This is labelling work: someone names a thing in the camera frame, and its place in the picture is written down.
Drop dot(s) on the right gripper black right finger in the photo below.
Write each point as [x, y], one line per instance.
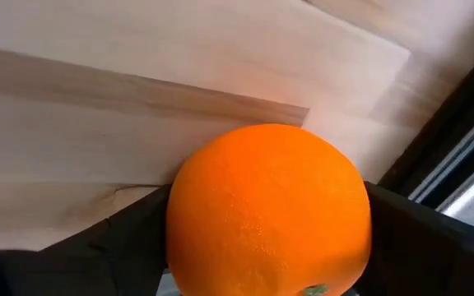
[426, 255]

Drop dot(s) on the large orange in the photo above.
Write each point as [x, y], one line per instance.
[261, 205]

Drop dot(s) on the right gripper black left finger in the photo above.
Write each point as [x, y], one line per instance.
[97, 263]

